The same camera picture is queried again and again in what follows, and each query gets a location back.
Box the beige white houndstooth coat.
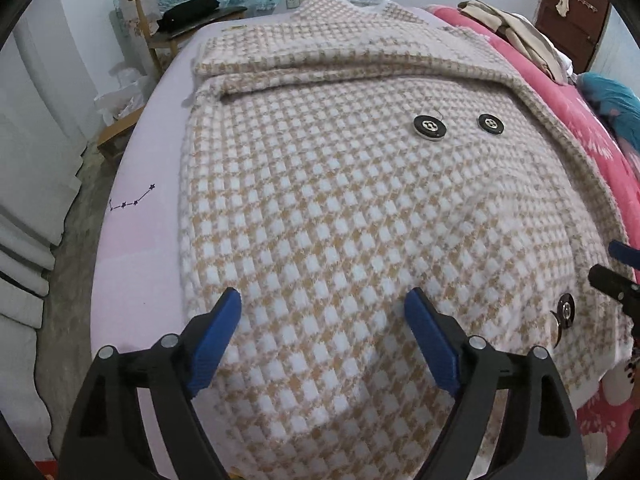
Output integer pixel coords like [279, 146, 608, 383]
[179, 0, 631, 479]

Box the teal blue garment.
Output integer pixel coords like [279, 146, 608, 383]
[577, 72, 639, 151]

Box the pink cartoon bed sheet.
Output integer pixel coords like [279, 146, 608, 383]
[89, 6, 442, 480]

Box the beige garment on bed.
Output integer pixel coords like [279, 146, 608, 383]
[458, 0, 570, 84]

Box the brown wooden door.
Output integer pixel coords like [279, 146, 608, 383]
[535, 0, 611, 73]

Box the small wooden stool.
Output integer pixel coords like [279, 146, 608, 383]
[96, 107, 143, 165]

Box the white curtain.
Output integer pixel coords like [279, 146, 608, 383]
[1, 37, 86, 460]

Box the white plastic bag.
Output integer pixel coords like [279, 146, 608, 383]
[93, 67, 155, 126]

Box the wooden chair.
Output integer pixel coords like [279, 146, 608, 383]
[128, 0, 248, 77]

